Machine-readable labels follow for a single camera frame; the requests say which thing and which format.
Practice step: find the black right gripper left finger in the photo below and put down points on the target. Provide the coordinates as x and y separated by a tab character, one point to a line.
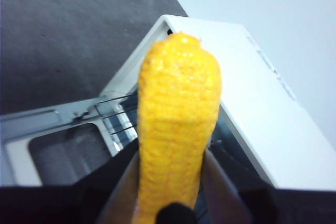
52	205

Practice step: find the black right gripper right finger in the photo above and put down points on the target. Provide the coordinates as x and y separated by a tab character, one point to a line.
275	208

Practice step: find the yellow corn cob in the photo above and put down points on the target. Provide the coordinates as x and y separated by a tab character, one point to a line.
178	103

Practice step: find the cream toaster oven body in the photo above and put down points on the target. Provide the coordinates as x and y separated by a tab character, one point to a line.
262	103

